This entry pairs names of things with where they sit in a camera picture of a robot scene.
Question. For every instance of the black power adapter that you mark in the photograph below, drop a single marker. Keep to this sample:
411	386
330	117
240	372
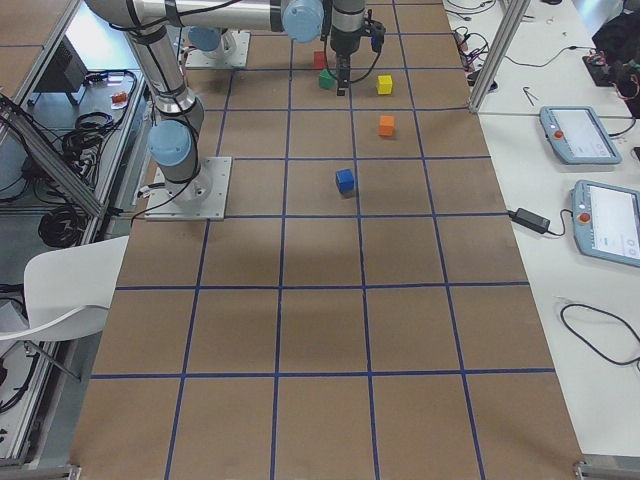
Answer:
529	220

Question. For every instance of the orange wooden block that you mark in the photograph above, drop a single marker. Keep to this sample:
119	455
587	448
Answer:
386	126

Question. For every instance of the aluminium frame post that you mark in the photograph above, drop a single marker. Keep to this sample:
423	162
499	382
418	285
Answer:
502	40

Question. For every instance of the black control box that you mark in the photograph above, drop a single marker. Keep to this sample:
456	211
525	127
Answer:
65	73

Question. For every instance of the yellow wooden block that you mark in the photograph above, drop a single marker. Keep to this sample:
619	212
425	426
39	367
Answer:
384	85

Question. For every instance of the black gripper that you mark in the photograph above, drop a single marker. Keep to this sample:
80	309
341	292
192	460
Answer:
343	47

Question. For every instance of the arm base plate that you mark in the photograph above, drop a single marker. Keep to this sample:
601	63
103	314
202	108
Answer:
204	198
217	49

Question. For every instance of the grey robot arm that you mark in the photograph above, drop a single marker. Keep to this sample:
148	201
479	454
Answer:
340	25
173	140

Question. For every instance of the teach pendant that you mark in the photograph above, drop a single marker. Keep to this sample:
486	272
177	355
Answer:
606	222
577	136

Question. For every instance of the red wooden block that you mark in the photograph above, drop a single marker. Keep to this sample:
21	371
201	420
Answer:
319	60

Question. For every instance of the green wooden block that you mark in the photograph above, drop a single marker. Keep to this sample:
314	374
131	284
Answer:
326	80

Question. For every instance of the lower teach pendant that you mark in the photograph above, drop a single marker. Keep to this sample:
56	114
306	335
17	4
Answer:
606	222

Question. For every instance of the blue wooden block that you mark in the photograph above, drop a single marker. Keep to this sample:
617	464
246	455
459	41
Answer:
345	181

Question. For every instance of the upper teach pendant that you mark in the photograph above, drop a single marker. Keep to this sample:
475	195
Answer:
577	136

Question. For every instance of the white plastic chair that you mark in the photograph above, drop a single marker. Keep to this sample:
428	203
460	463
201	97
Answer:
68	292

